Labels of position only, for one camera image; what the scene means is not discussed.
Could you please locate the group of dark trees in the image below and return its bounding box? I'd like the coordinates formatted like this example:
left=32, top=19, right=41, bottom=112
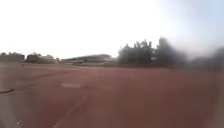
left=117, top=36, right=188, bottom=69

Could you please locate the long low building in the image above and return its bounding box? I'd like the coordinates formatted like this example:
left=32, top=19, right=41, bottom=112
left=60, top=53, right=118, bottom=67

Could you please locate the red running track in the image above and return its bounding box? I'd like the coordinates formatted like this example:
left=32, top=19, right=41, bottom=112
left=0, top=62, right=224, bottom=128

